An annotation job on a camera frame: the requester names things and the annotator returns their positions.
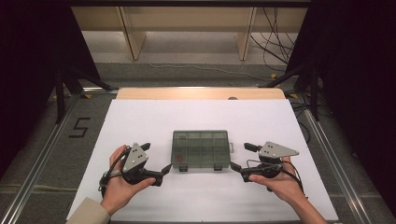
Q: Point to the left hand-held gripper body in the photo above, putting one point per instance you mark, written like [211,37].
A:
[134,161]

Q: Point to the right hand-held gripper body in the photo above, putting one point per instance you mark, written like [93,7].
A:
[275,151]

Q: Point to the grey transparent compartment box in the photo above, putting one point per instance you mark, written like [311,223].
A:
[202,149]

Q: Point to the person's left hand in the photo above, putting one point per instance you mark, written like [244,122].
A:
[120,193]

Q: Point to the person's right hand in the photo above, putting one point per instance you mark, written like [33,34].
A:
[283,186]

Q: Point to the round grey table grommet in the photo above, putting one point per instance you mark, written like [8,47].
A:
[233,98]

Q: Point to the black metal stand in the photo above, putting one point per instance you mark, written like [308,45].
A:
[59,99]
[314,99]

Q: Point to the black curtain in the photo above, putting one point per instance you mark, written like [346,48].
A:
[358,77]
[31,62]

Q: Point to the light wooden shelf unit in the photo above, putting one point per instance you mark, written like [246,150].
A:
[186,18]

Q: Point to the aluminium frame rail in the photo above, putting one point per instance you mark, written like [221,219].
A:
[41,158]
[338,172]
[99,90]

